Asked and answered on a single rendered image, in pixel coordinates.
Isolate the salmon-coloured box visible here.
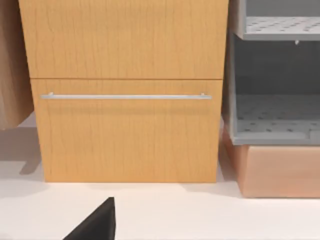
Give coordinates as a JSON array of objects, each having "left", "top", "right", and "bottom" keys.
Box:
[{"left": 218, "top": 123, "right": 320, "bottom": 200}]

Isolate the grey pierced drawer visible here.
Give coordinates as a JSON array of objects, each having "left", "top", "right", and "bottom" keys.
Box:
[{"left": 229, "top": 31, "right": 320, "bottom": 146}]

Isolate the pale wooden cupboard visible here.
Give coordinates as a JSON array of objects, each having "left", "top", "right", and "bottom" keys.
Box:
[{"left": 0, "top": 0, "right": 35, "bottom": 131}]

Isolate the grey pierced shelf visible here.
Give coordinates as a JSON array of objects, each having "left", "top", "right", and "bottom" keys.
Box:
[{"left": 234, "top": 0, "right": 320, "bottom": 41}]

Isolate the long metal handle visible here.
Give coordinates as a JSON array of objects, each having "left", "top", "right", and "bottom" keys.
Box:
[{"left": 40, "top": 92, "right": 213, "bottom": 101}]

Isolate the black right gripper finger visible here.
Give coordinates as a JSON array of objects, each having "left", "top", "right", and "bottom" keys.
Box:
[{"left": 62, "top": 196, "right": 117, "bottom": 240}]

